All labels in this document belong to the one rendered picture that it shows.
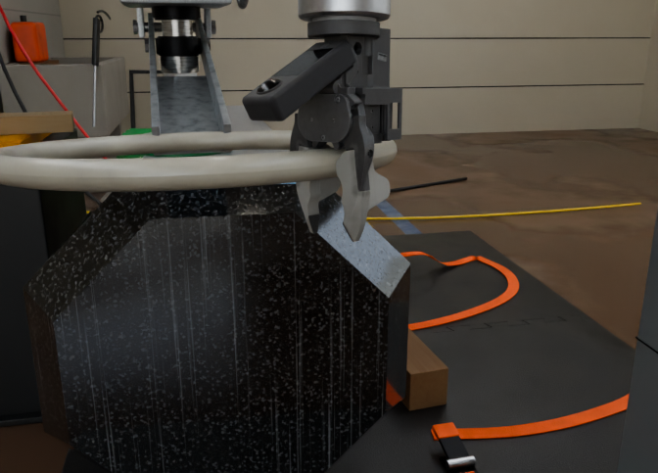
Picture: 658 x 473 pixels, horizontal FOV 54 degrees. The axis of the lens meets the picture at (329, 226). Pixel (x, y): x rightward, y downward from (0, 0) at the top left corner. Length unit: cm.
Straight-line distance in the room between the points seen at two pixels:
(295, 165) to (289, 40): 607
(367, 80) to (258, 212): 61
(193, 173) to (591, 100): 742
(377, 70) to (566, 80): 706
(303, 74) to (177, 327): 80
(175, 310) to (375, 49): 77
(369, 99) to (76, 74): 389
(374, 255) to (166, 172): 80
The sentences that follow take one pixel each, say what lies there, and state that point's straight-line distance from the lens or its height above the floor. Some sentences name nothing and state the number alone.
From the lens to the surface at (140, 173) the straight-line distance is 59.
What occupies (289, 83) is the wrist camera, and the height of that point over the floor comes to 101.
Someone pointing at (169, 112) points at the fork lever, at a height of 92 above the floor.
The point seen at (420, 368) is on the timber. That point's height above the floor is 13.
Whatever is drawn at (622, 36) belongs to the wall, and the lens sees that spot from 802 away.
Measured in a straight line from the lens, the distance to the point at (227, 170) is 58.
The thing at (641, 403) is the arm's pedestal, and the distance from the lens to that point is 157.
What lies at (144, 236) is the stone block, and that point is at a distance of 124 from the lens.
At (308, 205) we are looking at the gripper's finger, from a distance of 67.
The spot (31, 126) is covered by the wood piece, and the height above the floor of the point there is 80.
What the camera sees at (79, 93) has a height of 68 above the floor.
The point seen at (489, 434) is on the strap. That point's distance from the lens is 186.
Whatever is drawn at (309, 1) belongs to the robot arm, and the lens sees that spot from 63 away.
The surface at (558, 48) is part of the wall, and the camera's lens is 762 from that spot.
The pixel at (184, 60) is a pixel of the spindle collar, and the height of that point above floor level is 100.
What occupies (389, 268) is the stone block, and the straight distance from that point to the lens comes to 135.
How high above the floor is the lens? 105
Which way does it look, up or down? 17 degrees down
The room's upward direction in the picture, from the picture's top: straight up
